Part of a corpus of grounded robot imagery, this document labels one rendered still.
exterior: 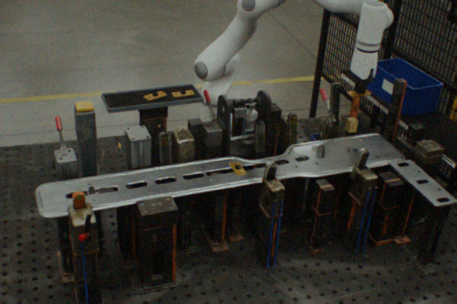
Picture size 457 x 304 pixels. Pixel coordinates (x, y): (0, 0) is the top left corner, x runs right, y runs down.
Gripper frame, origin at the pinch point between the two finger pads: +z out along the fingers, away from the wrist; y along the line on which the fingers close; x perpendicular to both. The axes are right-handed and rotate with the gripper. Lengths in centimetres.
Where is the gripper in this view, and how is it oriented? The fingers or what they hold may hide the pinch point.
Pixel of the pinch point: (360, 87)
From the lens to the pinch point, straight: 231.9
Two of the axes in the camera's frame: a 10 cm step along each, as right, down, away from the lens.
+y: 3.6, 5.0, -7.9
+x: 9.3, -1.5, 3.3
